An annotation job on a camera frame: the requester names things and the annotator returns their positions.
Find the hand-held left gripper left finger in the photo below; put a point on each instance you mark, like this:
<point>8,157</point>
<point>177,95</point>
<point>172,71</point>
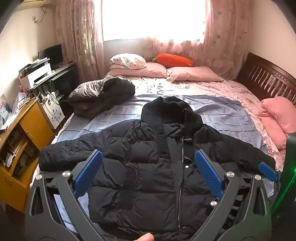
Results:
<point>89,172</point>

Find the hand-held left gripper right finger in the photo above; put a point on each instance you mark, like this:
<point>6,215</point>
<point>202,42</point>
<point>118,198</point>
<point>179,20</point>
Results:
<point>209,173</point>

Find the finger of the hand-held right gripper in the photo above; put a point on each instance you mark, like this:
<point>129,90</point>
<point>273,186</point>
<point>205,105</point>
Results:
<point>268,172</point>

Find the black puffer jacket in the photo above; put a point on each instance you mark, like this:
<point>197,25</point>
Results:
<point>150,162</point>

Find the person's left hand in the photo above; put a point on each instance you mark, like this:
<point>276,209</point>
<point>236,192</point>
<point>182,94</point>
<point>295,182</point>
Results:
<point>144,237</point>

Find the pink pillows by headboard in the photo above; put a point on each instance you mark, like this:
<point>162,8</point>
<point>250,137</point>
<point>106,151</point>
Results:
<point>278,115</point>

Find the blue striped sheet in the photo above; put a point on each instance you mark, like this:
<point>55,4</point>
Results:
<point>219,115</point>

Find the yellow wooden cabinet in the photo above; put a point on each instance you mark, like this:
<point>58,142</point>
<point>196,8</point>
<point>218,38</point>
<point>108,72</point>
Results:
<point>22,139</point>

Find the folded grey-brown jacket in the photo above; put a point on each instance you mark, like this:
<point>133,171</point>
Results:
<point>101,96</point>

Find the pink printed bedsheet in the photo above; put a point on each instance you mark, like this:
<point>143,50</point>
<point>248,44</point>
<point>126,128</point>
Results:
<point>231,89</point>

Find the dark wooden headboard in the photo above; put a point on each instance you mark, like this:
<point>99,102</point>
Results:
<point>266,78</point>

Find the black computer desk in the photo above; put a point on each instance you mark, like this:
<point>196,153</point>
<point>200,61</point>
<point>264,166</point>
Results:
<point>62,76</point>

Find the pink pillow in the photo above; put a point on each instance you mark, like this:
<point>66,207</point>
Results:
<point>143,70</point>
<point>194,73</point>

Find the white printer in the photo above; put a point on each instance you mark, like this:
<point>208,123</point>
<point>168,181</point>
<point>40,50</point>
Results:
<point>37,73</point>

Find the white floral pillow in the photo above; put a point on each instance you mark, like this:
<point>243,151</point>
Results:
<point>127,60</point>

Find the orange carrot plush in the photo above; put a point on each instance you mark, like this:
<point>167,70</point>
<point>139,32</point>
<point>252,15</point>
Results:
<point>174,59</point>

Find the black computer monitor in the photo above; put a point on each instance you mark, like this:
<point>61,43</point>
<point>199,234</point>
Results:
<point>52,54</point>

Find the grey padded board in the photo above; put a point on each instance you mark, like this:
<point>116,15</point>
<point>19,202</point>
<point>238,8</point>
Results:
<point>120,46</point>

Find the pink floral curtain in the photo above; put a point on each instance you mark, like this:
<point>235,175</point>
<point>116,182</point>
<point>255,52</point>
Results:
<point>226,41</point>

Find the white air conditioner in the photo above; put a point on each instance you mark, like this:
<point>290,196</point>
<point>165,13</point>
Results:
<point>30,2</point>

